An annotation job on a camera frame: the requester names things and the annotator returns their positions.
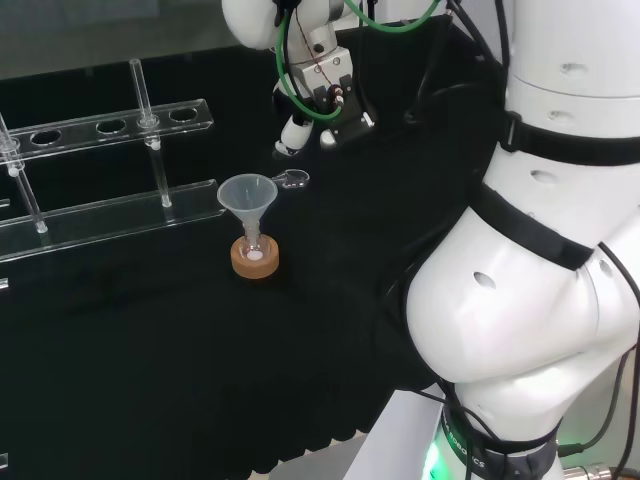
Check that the clear plastic funnel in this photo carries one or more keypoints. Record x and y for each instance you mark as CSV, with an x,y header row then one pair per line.
x,y
247,202

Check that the clear acrylic funnel stand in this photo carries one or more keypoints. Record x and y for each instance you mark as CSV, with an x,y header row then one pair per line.
x,y
105,215

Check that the round-bottom glass flask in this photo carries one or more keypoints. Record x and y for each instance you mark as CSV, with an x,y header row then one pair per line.
x,y
254,252

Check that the black cloth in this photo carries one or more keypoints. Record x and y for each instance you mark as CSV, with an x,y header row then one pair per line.
x,y
200,375

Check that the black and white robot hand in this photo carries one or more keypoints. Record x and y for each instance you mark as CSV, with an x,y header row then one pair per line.
x,y
325,70

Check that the clear glass weighing funnel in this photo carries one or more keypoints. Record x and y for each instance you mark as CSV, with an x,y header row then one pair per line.
x,y
294,179

